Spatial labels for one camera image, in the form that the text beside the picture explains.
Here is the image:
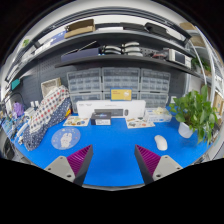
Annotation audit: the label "long white keyboard box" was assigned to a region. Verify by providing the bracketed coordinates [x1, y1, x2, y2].
[76, 100, 146, 118]

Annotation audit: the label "white electronic instrument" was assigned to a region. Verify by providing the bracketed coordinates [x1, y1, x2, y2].
[168, 49, 191, 68]

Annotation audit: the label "dark metal shelf unit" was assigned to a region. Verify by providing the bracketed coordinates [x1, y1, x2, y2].
[4, 6, 204, 81]

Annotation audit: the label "yellow box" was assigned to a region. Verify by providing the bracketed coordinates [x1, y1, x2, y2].
[111, 89, 132, 101]

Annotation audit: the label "green potted plant white pot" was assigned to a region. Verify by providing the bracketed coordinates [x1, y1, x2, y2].
[169, 85, 218, 144]

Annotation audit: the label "white computer mouse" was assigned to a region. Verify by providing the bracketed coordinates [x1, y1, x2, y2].
[154, 135, 168, 151]

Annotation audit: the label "cardboard box on top shelf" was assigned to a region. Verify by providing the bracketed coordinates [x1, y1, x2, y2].
[64, 19, 95, 39]

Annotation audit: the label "grey drawer organizer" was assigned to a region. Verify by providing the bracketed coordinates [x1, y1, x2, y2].
[140, 69, 171, 93]
[67, 68, 102, 92]
[102, 67, 140, 91]

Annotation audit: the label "left grey drawer organizer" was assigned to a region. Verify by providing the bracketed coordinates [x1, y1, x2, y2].
[67, 68, 102, 92]

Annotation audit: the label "blue desk mat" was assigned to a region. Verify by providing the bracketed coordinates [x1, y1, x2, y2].
[16, 118, 207, 187]

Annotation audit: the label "illustrated card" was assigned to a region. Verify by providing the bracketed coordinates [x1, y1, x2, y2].
[64, 116, 89, 127]
[126, 117, 155, 129]

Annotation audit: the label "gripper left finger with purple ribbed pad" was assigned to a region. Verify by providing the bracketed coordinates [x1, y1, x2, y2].
[44, 144, 94, 187]

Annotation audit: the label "dark blue flat box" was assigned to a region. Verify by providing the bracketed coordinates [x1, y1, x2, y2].
[61, 48, 99, 62]

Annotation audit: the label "right grey drawer organizer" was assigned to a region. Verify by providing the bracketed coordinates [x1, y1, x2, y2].
[140, 69, 171, 93]

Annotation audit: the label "white wire basket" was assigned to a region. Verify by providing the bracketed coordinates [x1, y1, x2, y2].
[41, 78, 61, 97]

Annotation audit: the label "right illustrated card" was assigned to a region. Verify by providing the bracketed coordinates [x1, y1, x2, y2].
[126, 117, 155, 129]

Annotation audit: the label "left illustrated card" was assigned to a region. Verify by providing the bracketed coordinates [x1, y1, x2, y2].
[64, 116, 89, 127]

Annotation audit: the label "patterned fabric cloth bundle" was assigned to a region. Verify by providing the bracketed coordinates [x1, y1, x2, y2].
[23, 85, 71, 151]

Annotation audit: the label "middle grey drawer organizer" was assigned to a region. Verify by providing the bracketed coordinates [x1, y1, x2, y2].
[102, 67, 140, 91]

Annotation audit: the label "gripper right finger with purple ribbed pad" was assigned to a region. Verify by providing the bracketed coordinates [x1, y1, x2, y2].
[134, 144, 184, 185]

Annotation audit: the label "round light blue mouse pad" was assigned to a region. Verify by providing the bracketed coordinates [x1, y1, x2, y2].
[51, 127, 81, 150]

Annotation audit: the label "white tissue box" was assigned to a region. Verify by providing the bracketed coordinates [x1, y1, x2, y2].
[145, 107, 172, 123]

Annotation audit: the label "stacked white grey cases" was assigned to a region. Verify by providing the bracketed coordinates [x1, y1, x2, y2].
[102, 41, 143, 56]

